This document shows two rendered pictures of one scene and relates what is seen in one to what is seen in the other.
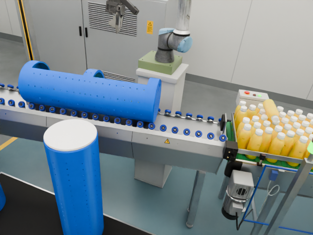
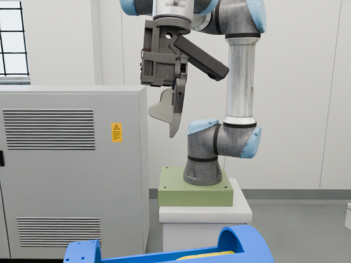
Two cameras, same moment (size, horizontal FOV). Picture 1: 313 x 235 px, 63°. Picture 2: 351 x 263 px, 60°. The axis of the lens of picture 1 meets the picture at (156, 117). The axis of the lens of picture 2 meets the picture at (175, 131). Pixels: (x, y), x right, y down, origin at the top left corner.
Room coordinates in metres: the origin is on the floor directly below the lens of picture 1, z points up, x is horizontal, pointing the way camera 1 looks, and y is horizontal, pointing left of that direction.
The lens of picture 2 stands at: (0.84, 0.42, 1.66)
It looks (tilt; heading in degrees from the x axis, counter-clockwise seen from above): 13 degrees down; 342
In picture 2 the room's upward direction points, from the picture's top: straight up
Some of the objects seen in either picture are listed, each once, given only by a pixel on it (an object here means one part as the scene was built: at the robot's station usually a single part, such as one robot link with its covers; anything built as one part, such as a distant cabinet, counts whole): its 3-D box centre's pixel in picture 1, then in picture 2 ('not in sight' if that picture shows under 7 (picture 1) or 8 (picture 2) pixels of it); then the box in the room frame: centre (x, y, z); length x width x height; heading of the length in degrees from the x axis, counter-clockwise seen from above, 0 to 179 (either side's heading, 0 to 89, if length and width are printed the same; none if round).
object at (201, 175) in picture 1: (195, 200); not in sight; (1.31, -0.36, 0.31); 0.06 x 0.06 x 0.63; 82
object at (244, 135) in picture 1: (243, 139); not in sight; (1.24, -0.53, 0.99); 0.07 x 0.07 x 0.19
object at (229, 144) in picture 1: (229, 150); not in sight; (1.17, -0.45, 0.95); 0.10 x 0.07 x 0.10; 172
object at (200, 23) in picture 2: not in sight; (182, 10); (1.73, 0.11, 1.80); 0.49 x 0.11 x 0.12; 136
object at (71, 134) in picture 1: (71, 134); not in sight; (1.09, 0.46, 1.03); 0.28 x 0.28 x 0.01
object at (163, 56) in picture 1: (165, 53); (202, 166); (1.86, -0.02, 1.26); 0.15 x 0.15 x 0.10
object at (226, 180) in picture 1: (233, 157); not in sight; (1.63, -0.67, 0.50); 0.04 x 0.04 x 1.00; 82
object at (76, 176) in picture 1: (78, 189); not in sight; (1.09, 0.46, 0.59); 0.28 x 0.28 x 0.88
